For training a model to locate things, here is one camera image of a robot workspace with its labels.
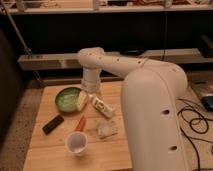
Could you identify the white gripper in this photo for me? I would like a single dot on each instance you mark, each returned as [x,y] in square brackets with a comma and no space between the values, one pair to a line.
[91,84]

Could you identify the clear crumpled plastic bag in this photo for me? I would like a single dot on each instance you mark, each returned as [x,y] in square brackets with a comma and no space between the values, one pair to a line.
[106,129]

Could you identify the black remote control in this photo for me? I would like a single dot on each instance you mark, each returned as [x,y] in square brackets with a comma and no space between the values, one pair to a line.
[51,125]

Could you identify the wooden shelf rail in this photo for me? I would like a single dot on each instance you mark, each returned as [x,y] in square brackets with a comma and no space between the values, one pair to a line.
[97,58]

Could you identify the white tube bottle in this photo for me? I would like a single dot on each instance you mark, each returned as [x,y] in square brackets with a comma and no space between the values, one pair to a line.
[103,107]

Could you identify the metal diagonal pole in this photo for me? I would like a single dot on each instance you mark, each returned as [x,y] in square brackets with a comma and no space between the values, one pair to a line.
[26,49]

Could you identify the green ceramic plate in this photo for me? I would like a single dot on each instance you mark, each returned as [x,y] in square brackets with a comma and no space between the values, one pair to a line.
[66,100]

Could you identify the dark device on floor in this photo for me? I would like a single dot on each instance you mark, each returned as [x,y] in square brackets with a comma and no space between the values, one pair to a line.
[207,102]

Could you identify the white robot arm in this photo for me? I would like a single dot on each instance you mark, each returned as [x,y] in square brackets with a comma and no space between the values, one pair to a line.
[148,103]

